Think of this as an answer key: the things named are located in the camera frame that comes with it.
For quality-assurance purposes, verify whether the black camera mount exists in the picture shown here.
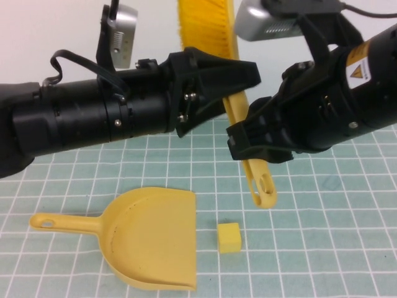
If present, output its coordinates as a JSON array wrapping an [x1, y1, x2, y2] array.
[[95, 4, 118, 74], [263, 0, 365, 71]]

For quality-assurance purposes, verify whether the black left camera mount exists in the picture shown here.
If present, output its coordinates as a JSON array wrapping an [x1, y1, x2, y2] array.
[[95, 4, 118, 74]]

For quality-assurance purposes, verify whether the green white-grid tablecloth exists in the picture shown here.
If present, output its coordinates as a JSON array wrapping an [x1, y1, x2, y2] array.
[[0, 119, 397, 298]]

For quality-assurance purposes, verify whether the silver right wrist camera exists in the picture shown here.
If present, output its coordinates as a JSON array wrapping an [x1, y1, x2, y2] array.
[[234, 0, 311, 42]]

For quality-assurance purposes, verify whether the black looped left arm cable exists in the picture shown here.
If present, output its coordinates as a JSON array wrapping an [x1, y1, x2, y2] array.
[[49, 49, 131, 102]]

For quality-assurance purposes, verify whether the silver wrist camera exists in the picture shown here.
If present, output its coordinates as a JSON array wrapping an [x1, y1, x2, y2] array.
[[234, 0, 311, 42], [107, 4, 139, 69]]

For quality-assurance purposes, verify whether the yellow plastic dustpan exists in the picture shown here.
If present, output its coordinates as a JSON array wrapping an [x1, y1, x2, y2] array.
[[29, 186, 198, 292]]

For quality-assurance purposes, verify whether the yellow hand brush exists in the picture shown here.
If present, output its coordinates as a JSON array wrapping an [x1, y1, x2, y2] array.
[[176, 0, 277, 209]]

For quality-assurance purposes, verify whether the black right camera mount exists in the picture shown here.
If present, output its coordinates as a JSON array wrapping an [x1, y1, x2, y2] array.
[[263, 0, 365, 71]]

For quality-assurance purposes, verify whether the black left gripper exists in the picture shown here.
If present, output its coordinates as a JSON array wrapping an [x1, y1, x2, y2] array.
[[135, 46, 261, 139]]

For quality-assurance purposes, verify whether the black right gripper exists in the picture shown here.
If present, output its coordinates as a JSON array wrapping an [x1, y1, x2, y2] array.
[[226, 61, 334, 164]]

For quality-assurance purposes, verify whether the black right camera cable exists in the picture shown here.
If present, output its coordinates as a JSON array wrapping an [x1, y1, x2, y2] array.
[[337, 1, 397, 18]]

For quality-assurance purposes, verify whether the small yellow foam cube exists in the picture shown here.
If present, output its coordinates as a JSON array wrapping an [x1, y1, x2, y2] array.
[[217, 222, 242, 255]]

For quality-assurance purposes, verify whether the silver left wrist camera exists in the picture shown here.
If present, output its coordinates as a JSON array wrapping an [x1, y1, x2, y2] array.
[[107, 4, 139, 69]]

